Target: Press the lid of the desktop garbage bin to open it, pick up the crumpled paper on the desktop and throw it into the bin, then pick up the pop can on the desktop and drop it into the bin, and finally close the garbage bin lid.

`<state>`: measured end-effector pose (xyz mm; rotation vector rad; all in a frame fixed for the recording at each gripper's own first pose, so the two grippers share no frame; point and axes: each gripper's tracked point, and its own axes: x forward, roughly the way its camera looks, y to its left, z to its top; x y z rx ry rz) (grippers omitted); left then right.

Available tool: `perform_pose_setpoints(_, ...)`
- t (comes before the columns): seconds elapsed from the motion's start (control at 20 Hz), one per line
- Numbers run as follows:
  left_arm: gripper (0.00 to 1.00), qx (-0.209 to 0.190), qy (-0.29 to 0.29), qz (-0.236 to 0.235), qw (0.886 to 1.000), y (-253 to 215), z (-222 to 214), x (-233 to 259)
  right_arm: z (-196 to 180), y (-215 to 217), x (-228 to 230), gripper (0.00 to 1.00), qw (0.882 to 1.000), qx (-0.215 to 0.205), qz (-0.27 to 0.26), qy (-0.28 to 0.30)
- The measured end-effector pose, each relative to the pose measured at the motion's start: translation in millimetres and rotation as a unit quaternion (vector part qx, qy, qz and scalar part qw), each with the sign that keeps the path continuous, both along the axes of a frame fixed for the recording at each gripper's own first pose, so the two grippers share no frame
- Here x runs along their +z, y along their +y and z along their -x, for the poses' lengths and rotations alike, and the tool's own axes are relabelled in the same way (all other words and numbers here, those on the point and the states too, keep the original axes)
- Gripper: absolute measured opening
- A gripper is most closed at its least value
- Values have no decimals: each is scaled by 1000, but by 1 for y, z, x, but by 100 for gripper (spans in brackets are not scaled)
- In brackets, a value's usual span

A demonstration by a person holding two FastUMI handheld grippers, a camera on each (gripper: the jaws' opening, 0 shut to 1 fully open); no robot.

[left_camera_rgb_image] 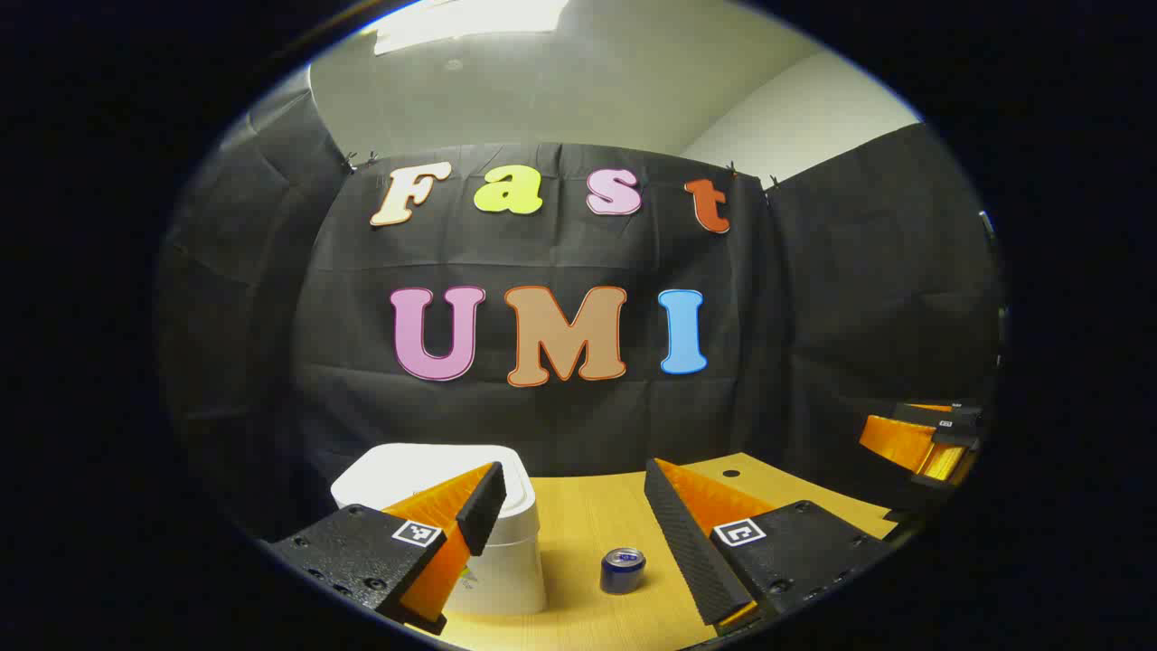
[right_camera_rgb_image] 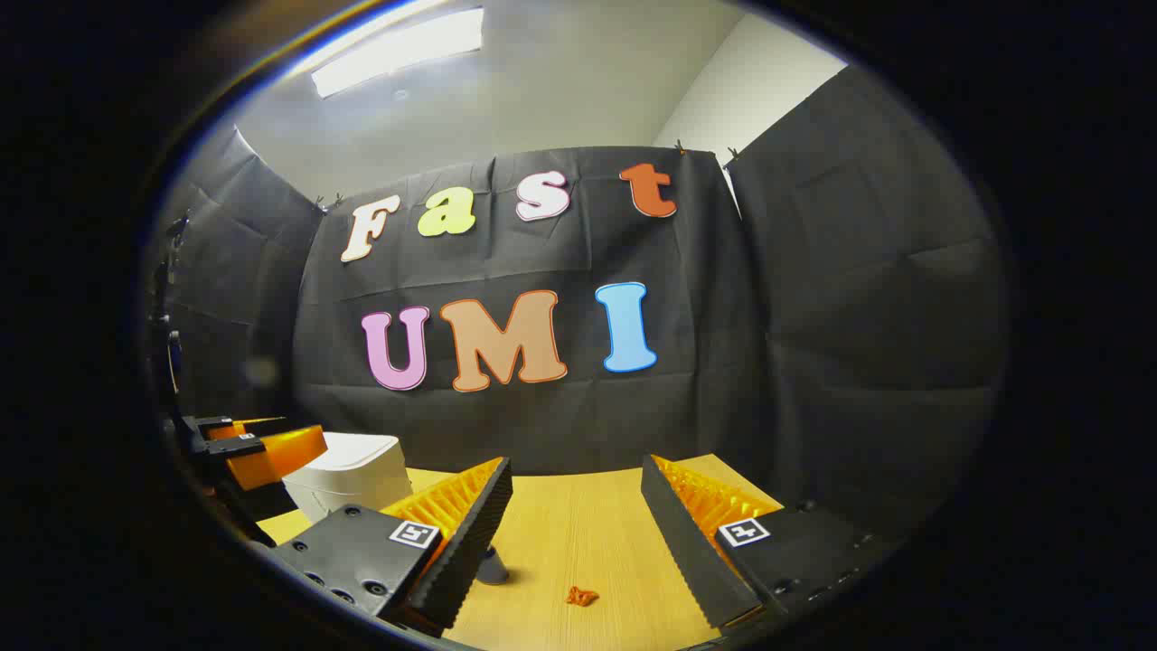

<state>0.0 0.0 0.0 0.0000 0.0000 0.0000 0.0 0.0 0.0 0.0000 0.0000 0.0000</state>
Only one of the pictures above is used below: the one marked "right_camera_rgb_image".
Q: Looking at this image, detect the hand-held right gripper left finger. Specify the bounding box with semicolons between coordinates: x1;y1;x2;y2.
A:
271;457;513;631

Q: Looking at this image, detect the wooden desktop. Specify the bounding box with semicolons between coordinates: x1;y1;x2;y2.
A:
256;455;787;651

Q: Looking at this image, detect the black backdrop cloth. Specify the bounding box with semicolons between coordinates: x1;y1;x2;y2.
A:
149;63;1009;543

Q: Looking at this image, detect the dark metal stand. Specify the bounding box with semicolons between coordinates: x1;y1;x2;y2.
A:
149;212;191;408

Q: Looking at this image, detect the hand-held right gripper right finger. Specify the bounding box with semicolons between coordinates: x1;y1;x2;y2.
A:
640;454;885;632

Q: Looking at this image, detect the white desktop garbage bin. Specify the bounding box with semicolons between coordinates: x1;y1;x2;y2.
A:
283;432;414;524

